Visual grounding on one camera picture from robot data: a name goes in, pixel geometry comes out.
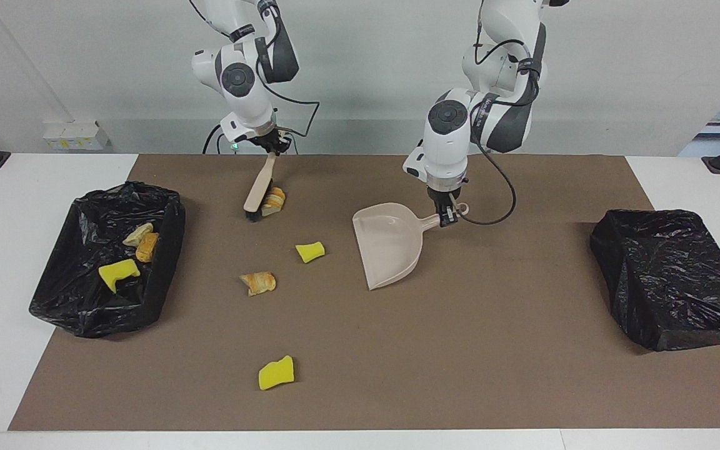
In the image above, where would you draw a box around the beige brush with black bristles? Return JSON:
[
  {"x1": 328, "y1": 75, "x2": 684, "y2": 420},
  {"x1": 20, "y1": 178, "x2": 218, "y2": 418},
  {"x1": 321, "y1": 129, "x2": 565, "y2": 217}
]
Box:
[{"x1": 243, "y1": 152, "x2": 281, "y2": 223}]

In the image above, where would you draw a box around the pale-tipped striped toy croissant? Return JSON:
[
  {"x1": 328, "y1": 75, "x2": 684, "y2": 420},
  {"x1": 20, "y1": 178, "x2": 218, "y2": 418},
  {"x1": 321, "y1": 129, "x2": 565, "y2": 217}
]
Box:
[{"x1": 261, "y1": 187, "x2": 287, "y2": 218}]

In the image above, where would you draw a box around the beige plastic dustpan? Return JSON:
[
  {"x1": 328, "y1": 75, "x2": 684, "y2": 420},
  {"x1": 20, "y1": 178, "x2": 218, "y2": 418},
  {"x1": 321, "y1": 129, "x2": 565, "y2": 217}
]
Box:
[{"x1": 352, "y1": 201, "x2": 470, "y2": 291}]

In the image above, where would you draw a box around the small yellow sponge wedge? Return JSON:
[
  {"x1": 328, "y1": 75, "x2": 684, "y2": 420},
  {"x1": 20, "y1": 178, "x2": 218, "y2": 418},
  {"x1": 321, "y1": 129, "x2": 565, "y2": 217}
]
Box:
[{"x1": 295, "y1": 241, "x2": 326, "y2": 264}]

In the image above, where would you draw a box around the brown curled toy croissant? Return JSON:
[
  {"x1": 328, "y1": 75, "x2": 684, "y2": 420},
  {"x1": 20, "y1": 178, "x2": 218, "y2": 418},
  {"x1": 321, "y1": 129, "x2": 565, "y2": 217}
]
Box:
[{"x1": 239, "y1": 271, "x2": 278, "y2": 297}]

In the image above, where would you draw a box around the tan peanut-shaped bread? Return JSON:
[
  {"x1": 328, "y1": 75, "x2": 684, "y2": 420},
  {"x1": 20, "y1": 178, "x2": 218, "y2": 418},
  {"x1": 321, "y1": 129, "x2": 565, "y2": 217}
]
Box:
[{"x1": 136, "y1": 232, "x2": 159, "y2": 263}]

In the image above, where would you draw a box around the orange striped toy croissant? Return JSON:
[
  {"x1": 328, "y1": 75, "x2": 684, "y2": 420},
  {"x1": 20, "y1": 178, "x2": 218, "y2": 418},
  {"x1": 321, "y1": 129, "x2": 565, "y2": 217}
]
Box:
[{"x1": 122, "y1": 222, "x2": 155, "y2": 247}]

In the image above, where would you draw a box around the yellow sponge with notched edge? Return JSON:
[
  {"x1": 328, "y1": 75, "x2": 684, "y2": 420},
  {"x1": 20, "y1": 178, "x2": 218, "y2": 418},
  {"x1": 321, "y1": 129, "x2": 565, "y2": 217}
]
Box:
[{"x1": 98, "y1": 259, "x2": 141, "y2": 294}]

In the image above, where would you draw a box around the yellow five-sided sponge chunk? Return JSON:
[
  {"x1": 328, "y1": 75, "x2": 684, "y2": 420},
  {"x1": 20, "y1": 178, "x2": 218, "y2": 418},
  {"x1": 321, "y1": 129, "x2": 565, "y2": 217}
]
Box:
[{"x1": 258, "y1": 355, "x2": 295, "y2": 391}]

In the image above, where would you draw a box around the bin lined with black bag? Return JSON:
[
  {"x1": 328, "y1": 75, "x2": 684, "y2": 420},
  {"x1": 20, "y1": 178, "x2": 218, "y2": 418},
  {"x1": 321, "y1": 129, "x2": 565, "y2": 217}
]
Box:
[
  {"x1": 589, "y1": 209, "x2": 720, "y2": 352},
  {"x1": 29, "y1": 181, "x2": 187, "y2": 339}
]

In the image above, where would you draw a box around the brown table mat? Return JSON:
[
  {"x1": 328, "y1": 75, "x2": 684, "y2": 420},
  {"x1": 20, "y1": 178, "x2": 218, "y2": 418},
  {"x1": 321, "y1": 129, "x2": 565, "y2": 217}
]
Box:
[{"x1": 8, "y1": 154, "x2": 720, "y2": 432}]

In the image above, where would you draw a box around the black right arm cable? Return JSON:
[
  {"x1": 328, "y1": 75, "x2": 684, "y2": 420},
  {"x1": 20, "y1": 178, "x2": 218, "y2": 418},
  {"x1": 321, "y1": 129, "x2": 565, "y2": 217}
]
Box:
[{"x1": 188, "y1": 0, "x2": 321, "y2": 138}]

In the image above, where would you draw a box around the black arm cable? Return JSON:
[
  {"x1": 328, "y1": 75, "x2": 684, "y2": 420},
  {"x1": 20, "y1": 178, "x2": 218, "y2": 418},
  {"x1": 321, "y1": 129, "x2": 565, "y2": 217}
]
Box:
[
  {"x1": 188, "y1": 0, "x2": 321, "y2": 138},
  {"x1": 469, "y1": 0, "x2": 548, "y2": 226}
]

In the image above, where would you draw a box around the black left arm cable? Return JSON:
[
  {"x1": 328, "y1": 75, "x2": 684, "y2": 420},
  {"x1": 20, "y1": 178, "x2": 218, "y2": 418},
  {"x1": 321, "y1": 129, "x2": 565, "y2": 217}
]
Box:
[{"x1": 469, "y1": 0, "x2": 548, "y2": 226}]

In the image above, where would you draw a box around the black right base cable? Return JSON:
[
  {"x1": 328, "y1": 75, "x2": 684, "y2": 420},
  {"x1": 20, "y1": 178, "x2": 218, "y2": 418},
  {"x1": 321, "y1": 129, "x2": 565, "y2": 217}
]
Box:
[{"x1": 202, "y1": 122, "x2": 239, "y2": 155}]

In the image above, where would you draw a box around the white wall socket box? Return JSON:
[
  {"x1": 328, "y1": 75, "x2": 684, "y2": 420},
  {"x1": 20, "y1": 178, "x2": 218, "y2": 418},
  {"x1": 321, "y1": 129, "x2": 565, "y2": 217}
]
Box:
[{"x1": 43, "y1": 121, "x2": 112, "y2": 151}]

